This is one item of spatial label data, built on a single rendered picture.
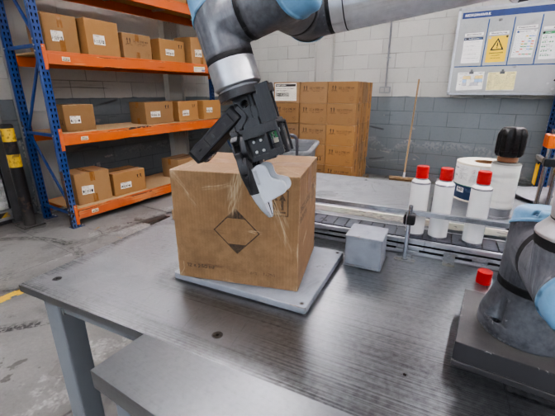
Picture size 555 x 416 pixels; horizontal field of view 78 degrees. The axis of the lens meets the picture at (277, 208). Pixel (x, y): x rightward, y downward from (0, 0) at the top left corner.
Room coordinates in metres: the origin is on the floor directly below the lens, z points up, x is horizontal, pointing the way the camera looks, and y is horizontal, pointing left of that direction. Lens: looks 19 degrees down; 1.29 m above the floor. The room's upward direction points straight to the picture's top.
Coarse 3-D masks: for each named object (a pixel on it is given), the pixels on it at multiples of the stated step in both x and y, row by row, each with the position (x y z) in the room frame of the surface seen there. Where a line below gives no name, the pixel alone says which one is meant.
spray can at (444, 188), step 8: (448, 168) 0.92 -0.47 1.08; (440, 176) 0.93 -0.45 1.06; (448, 176) 0.91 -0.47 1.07; (440, 184) 0.92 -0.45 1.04; (448, 184) 0.91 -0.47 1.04; (440, 192) 0.91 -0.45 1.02; (448, 192) 0.90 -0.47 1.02; (440, 200) 0.91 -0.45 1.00; (448, 200) 0.90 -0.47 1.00; (432, 208) 0.93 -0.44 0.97; (440, 208) 0.91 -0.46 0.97; (448, 208) 0.91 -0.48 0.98; (432, 224) 0.92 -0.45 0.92; (440, 224) 0.90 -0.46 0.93; (432, 232) 0.92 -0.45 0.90; (440, 232) 0.90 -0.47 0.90
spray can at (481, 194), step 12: (480, 180) 0.88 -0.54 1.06; (480, 192) 0.87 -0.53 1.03; (492, 192) 0.87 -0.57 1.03; (468, 204) 0.89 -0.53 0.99; (480, 204) 0.87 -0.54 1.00; (468, 216) 0.88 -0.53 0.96; (480, 216) 0.86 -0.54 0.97; (468, 228) 0.88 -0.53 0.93; (480, 228) 0.86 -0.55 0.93; (468, 240) 0.87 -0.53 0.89; (480, 240) 0.86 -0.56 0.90
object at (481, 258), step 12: (324, 228) 1.02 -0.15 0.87; (336, 228) 1.01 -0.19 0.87; (348, 228) 1.00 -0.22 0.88; (336, 240) 1.00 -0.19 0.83; (396, 240) 0.93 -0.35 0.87; (420, 240) 0.90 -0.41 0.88; (396, 252) 0.92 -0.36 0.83; (408, 252) 0.91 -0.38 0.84; (420, 252) 0.90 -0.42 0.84; (432, 252) 0.88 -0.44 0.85; (456, 252) 0.86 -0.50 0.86; (468, 252) 0.85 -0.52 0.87; (480, 252) 0.83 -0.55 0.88; (492, 252) 0.83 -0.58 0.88; (468, 264) 0.84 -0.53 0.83; (480, 264) 0.83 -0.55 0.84; (492, 264) 0.82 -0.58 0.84
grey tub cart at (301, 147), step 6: (294, 138) 2.83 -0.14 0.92; (294, 144) 3.68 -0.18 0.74; (300, 144) 3.67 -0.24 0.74; (306, 144) 3.65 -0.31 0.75; (312, 144) 3.63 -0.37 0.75; (318, 144) 3.48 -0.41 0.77; (294, 150) 3.68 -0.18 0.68; (300, 150) 3.65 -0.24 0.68; (306, 150) 3.64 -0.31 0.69; (312, 150) 3.03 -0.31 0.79; (312, 156) 3.39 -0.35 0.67
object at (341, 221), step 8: (320, 216) 1.10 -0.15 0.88; (328, 216) 1.10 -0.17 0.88; (336, 216) 1.10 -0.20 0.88; (328, 224) 1.03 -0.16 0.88; (336, 224) 1.03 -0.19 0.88; (344, 224) 1.03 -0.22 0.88; (352, 224) 1.03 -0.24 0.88; (368, 224) 1.03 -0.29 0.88; (376, 224) 1.03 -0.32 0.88; (384, 224) 1.03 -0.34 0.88; (392, 232) 0.96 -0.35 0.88; (400, 232) 0.96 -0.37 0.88; (424, 232) 0.96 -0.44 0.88; (432, 240) 0.90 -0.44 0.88; (440, 240) 0.90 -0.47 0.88; (448, 240) 0.90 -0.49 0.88; (456, 240) 0.90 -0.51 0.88; (488, 240) 0.90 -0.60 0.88; (496, 240) 0.90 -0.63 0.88; (480, 248) 0.85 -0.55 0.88; (488, 248) 0.84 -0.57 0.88; (496, 248) 0.84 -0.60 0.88
